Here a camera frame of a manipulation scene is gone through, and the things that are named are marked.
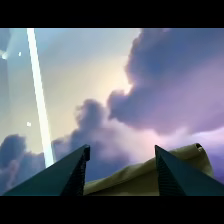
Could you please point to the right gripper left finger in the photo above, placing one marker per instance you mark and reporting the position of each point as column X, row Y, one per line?
column 60, row 176

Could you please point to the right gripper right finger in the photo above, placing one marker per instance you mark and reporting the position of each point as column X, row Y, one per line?
column 183, row 176

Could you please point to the brown garment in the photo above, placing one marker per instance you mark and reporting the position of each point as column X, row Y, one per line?
column 140, row 176

